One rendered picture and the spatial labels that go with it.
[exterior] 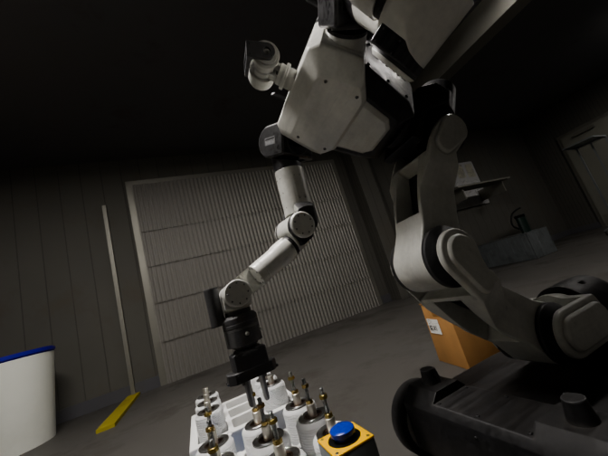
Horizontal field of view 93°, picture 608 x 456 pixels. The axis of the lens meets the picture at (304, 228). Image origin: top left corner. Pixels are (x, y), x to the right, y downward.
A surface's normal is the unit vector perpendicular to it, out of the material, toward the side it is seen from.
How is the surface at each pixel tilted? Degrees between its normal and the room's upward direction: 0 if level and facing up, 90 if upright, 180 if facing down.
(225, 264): 90
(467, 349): 90
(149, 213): 90
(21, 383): 94
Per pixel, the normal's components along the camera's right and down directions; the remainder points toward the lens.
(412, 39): 0.21, 0.71
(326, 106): -0.15, 0.81
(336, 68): 0.07, 0.20
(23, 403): 0.81, -0.29
